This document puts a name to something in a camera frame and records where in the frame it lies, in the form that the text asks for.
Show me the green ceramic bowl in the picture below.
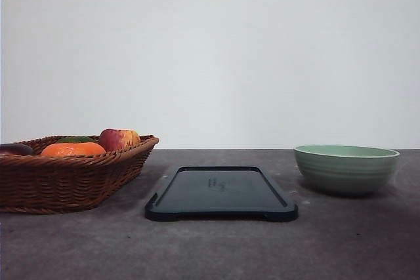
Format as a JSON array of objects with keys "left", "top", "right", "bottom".
[{"left": 294, "top": 145, "right": 400, "bottom": 193}]

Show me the brown wicker basket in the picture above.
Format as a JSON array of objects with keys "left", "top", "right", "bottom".
[{"left": 0, "top": 134, "right": 159, "bottom": 214}]

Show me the dark blue rectangular tray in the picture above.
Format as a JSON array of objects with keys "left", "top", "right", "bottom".
[{"left": 145, "top": 166, "right": 299, "bottom": 222}]

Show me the red yellow apple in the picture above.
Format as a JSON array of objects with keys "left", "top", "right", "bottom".
[{"left": 99, "top": 129, "right": 140, "bottom": 151}]

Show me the green avocado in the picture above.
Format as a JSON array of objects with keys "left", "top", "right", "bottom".
[{"left": 56, "top": 136, "right": 96, "bottom": 143}]

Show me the orange fruit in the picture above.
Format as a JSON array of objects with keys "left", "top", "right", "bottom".
[{"left": 42, "top": 142, "right": 106, "bottom": 157}]

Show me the dark purple fruit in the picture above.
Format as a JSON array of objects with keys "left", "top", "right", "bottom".
[{"left": 0, "top": 144, "right": 35, "bottom": 155}]

